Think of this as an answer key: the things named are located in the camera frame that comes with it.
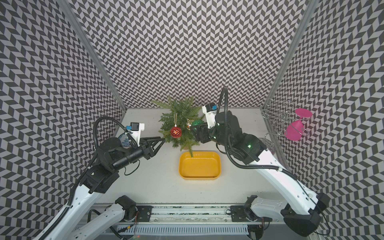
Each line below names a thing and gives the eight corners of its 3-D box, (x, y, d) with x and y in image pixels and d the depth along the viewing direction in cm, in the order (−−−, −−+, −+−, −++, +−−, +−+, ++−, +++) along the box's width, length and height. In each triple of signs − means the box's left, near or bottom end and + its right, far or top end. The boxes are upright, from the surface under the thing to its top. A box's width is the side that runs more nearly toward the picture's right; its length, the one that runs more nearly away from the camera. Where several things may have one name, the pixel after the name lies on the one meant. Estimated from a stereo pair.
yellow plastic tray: (178, 180, 85) (177, 177, 81) (180, 154, 96) (179, 149, 91) (221, 180, 86) (222, 177, 81) (218, 154, 96) (219, 149, 92)
